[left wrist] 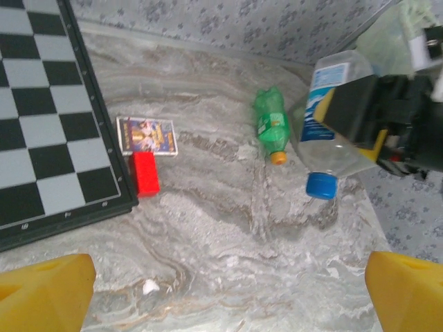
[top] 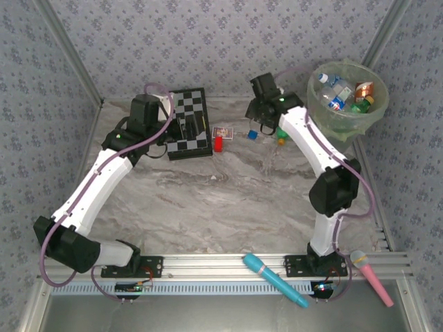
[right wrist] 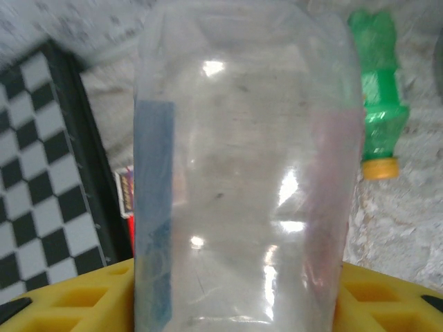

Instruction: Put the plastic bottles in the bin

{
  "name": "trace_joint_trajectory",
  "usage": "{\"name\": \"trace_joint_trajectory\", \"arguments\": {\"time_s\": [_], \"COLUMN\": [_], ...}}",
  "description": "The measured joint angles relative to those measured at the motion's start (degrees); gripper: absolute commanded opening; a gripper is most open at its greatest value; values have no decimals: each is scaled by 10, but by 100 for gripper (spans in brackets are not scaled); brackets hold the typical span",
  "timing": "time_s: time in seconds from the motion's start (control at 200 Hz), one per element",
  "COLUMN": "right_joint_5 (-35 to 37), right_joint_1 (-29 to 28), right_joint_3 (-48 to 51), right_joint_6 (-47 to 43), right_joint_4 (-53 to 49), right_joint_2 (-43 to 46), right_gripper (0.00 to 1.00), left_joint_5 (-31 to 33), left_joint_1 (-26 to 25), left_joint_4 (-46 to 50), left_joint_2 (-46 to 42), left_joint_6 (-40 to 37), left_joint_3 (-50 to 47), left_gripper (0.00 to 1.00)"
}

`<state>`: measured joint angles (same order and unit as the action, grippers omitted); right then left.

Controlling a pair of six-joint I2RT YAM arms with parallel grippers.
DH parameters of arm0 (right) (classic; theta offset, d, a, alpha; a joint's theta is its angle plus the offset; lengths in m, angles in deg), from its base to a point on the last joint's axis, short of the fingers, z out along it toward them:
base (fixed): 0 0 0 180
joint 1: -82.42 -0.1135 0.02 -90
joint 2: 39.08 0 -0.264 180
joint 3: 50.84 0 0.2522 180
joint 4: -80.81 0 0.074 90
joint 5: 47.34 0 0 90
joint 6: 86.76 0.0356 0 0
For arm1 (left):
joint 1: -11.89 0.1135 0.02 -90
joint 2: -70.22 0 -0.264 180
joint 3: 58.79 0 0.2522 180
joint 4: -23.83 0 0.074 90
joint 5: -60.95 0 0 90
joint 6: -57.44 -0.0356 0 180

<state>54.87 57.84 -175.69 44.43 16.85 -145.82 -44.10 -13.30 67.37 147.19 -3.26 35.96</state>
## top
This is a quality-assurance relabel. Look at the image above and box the small circuit board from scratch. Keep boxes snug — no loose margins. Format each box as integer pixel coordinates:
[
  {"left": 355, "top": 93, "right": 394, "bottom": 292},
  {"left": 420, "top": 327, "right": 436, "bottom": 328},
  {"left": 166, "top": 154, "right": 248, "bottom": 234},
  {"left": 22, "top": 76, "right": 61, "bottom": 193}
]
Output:
[
  {"left": 310, "top": 279, "right": 337, "bottom": 299},
  {"left": 115, "top": 280, "right": 154, "bottom": 299}
]

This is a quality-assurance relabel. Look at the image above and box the orange-brown plastic bottle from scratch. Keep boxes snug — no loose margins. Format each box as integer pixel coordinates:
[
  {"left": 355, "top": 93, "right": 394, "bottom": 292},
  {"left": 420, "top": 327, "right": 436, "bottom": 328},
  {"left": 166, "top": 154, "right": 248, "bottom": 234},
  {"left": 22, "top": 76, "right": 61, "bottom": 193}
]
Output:
[{"left": 354, "top": 80, "right": 375, "bottom": 103}]

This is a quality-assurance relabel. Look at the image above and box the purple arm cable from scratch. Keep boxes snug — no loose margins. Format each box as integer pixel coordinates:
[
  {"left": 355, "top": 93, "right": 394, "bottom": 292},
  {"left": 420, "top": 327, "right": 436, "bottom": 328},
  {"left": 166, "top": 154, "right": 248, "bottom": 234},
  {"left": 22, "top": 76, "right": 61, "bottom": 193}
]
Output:
[
  {"left": 38, "top": 82, "right": 176, "bottom": 288},
  {"left": 275, "top": 67, "right": 377, "bottom": 257}
]

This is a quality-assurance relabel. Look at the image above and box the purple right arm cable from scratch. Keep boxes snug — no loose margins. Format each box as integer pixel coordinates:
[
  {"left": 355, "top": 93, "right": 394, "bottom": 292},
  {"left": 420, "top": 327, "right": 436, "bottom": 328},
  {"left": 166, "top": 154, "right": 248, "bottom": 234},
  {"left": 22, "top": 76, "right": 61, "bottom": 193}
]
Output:
[{"left": 275, "top": 67, "right": 377, "bottom": 257}]

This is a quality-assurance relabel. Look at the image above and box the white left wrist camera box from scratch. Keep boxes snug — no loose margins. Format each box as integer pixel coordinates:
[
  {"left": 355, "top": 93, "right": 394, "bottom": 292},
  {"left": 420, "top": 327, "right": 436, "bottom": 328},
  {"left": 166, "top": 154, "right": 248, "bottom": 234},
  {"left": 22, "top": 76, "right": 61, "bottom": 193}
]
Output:
[{"left": 156, "top": 92, "right": 177, "bottom": 122}]

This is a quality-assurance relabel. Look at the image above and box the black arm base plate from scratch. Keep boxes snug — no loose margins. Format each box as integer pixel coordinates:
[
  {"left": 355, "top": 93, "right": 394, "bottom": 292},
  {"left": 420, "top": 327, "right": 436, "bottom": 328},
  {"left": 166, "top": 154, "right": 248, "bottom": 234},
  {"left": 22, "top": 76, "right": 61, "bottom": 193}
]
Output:
[
  {"left": 100, "top": 255, "right": 165, "bottom": 279},
  {"left": 284, "top": 255, "right": 349, "bottom": 278}
]

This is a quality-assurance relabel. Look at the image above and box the grey metal tray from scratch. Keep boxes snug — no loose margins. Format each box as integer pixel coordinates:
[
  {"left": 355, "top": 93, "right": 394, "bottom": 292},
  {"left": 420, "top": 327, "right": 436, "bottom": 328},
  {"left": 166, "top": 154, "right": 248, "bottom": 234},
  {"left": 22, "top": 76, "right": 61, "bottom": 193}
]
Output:
[{"left": 19, "top": 276, "right": 432, "bottom": 332}]

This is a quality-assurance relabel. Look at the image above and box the translucent green plastic bin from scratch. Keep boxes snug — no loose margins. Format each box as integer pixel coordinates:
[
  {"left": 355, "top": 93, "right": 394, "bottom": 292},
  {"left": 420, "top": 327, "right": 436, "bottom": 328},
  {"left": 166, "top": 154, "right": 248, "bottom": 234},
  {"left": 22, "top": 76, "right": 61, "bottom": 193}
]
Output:
[{"left": 306, "top": 59, "right": 390, "bottom": 143}]

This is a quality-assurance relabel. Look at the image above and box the blue toy microphone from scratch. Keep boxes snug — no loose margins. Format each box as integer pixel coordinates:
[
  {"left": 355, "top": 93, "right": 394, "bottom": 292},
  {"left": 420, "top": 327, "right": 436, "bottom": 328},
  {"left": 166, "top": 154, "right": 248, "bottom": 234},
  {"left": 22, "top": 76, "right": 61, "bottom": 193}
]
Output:
[{"left": 242, "top": 252, "right": 310, "bottom": 309}]

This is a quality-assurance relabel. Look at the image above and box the black left camera cable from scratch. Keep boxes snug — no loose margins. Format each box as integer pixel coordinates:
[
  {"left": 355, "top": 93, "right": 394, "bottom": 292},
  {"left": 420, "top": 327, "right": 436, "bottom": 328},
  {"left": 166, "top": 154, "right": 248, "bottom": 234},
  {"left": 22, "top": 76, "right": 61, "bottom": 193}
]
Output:
[{"left": 143, "top": 143, "right": 169, "bottom": 159}]

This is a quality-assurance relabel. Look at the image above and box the aluminium frame post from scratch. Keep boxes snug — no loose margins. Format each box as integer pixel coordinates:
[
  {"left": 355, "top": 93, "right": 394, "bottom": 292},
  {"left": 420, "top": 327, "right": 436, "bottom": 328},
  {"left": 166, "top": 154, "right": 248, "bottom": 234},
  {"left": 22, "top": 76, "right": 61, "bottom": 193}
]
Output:
[
  {"left": 33, "top": 0, "right": 105, "bottom": 107},
  {"left": 361, "top": 0, "right": 413, "bottom": 66}
]

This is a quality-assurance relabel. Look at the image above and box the slotted blue-white cable duct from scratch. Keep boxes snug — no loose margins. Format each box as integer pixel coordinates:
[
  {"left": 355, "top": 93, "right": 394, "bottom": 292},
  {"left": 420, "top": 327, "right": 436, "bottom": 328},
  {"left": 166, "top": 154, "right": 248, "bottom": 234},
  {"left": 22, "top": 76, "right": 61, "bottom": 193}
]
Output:
[{"left": 57, "top": 279, "right": 350, "bottom": 297}]

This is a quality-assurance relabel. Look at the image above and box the pink toy microphone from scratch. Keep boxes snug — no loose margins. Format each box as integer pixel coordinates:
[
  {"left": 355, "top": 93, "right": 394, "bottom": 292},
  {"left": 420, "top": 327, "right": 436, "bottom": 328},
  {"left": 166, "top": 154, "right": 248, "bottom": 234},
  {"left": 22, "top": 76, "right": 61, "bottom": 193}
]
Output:
[{"left": 348, "top": 250, "right": 395, "bottom": 308}]

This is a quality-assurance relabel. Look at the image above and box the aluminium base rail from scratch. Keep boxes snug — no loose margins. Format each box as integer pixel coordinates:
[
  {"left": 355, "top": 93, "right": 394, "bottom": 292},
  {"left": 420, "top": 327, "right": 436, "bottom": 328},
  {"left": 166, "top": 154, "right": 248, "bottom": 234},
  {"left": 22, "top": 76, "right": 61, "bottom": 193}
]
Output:
[{"left": 37, "top": 253, "right": 415, "bottom": 279}]

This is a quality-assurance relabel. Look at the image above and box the clear Pepsi bottle blue cap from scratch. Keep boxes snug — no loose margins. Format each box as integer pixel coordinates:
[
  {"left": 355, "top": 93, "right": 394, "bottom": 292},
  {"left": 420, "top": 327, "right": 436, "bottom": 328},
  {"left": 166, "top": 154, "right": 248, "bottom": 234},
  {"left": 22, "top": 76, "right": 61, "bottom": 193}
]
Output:
[{"left": 320, "top": 88, "right": 351, "bottom": 113}]

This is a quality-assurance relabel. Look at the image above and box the playing card box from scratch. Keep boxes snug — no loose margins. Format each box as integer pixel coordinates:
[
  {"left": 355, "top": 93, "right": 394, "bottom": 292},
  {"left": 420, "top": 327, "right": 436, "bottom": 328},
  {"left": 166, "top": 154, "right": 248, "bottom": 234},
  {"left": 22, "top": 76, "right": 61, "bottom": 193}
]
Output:
[{"left": 211, "top": 126, "right": 235, "bottom": 140}]

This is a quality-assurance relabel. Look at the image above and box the aluminium side rail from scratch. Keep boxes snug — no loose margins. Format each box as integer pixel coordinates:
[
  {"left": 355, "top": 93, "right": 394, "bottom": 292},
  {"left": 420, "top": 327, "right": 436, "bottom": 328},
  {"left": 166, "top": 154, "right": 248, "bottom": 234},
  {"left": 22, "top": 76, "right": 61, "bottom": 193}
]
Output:
[{"left": 352, "top": 140, "right": 396, "bottom": 252}]

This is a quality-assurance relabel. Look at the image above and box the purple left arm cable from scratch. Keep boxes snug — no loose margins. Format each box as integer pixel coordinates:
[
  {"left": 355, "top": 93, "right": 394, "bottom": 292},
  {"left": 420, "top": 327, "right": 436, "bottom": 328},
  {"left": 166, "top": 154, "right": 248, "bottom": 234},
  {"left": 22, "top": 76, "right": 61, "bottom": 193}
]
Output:
[{"left": 38, "top": 82, "right": 176, "bottom": 288}]

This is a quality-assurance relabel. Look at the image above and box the black and grey chessboard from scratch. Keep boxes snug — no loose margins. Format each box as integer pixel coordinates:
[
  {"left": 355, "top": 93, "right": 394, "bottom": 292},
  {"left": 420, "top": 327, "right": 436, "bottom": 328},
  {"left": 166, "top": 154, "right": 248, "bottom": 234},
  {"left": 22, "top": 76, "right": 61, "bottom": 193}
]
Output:
[{"left": 166, "top": 86, "right": 213, "bottom": 161}]

